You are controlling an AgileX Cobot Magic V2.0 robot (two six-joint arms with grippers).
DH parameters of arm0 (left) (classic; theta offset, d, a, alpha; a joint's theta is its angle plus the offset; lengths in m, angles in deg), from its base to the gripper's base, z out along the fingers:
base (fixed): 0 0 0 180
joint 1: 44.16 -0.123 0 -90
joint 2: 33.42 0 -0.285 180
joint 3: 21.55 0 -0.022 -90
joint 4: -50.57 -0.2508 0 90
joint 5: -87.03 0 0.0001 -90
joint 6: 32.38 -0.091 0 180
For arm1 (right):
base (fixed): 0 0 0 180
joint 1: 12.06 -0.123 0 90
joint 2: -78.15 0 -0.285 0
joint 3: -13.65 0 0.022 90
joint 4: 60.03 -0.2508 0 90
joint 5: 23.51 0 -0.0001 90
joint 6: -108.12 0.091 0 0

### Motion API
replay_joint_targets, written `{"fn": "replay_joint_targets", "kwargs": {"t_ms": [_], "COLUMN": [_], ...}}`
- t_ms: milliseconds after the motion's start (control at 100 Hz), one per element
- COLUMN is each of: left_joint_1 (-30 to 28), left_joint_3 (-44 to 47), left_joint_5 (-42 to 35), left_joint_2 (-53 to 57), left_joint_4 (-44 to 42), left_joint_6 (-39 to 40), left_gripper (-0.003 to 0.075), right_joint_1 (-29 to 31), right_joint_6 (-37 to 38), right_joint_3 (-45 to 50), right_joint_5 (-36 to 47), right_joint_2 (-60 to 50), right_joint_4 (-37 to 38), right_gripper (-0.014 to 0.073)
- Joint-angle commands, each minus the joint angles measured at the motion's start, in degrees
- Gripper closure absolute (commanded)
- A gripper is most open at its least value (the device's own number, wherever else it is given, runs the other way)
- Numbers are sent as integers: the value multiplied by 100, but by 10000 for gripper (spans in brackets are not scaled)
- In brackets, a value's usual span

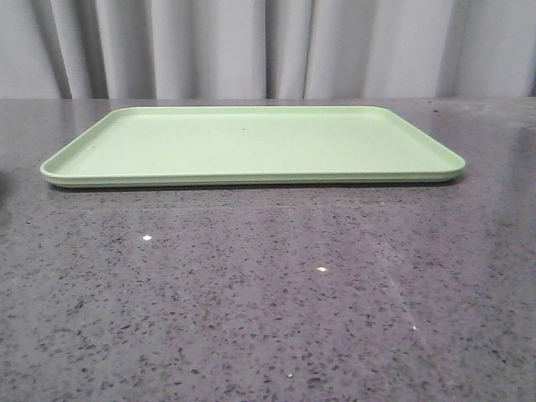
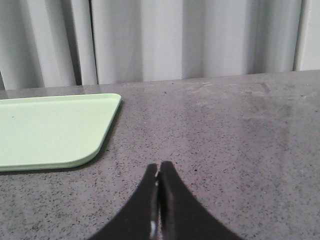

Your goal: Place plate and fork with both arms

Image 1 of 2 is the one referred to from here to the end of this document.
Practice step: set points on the light green plastic tray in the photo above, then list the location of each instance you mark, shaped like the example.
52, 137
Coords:
238, 145

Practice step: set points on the grey pleated curtain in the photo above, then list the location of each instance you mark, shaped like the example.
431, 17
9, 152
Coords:
266, 49

